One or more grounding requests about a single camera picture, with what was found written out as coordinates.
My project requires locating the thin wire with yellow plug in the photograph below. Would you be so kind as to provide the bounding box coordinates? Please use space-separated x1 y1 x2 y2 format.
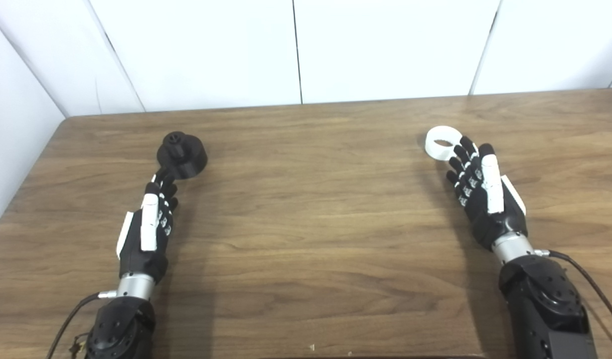
69 333 91 356

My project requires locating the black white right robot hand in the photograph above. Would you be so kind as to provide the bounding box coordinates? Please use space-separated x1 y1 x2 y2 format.
446 136 529 251

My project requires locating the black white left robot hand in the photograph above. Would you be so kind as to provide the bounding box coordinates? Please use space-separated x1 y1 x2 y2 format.
116 168 180 286

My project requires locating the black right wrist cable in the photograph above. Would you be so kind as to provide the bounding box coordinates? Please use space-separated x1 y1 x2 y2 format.
534 249 612 340

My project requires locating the white toothed ring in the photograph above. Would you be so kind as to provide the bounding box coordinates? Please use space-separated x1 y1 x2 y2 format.
425 126 467 162

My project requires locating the round black part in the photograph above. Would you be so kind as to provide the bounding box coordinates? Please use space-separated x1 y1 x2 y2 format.
156 131 208 180

